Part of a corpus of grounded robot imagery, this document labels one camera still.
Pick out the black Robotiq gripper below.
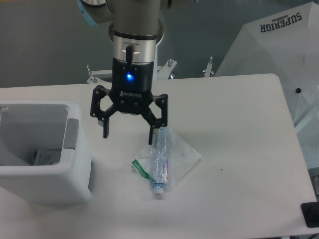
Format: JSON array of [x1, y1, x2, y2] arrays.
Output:
[[90, 58, 168, 145]]

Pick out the clear plastic water bottle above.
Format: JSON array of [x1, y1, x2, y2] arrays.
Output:
[[149, 127, 170, 200]]

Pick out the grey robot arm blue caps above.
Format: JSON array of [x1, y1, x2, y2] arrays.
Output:
[[77, 0, 195, 144]]

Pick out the white plastic trash can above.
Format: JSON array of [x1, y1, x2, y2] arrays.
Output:
[[0, 99, 94, 204]]

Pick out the clear plastic bag green strip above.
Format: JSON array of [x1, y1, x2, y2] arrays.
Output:
[[131, 128, 201, 191]]

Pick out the white Superior umbrella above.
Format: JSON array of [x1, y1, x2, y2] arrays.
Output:
[[216, 2, 319, 169]]

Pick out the black device at table edge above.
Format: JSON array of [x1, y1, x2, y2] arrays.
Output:
[[301, 202, 319, 228]]

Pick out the white bracket with bolt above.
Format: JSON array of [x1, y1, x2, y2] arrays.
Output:
[[202, 56, 214, 78]]

